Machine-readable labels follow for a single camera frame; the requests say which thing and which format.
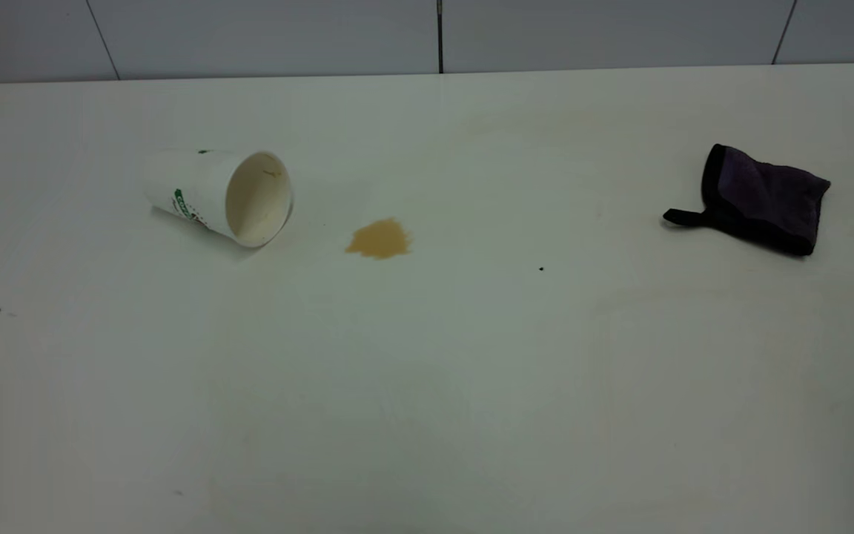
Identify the white paper coffee cup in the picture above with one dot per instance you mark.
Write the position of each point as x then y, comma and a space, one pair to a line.
197, 189

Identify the dark purple cloth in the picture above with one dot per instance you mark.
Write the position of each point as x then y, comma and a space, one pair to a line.
764, 196

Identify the brown coffee spill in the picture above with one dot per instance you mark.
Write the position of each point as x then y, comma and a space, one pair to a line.
380, 239

